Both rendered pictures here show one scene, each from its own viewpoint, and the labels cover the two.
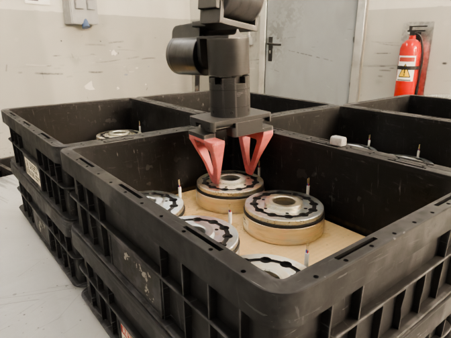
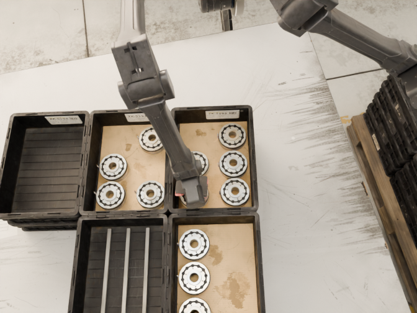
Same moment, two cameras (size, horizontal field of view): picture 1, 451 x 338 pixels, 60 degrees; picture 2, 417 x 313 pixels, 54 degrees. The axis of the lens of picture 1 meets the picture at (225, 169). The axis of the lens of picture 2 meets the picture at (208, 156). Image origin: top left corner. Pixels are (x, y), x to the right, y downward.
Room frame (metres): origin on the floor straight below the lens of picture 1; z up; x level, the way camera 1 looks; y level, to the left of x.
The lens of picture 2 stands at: (0.83, 0.35, 2.23)
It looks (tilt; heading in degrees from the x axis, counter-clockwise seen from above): 67 degrees down; 224
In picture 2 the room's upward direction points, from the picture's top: 7 degrees counter-clockwise
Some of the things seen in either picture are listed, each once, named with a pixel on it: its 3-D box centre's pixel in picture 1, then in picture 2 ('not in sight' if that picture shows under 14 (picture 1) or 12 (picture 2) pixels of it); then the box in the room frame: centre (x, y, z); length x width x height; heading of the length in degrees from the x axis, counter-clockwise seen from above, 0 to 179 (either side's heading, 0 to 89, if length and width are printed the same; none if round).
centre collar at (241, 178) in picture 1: (230, 179); not in sight; (0.55, -0.01, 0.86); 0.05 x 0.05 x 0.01
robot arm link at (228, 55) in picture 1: (225, 56); not in sight; (0.55, 0.00, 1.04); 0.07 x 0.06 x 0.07; 49
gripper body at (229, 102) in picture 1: (229, 100); (191, 182); (0.55, -0.01, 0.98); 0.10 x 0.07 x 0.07; 123
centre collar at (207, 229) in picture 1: (192, 233); (233, 163); (0.38, 0.04, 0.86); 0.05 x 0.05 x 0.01
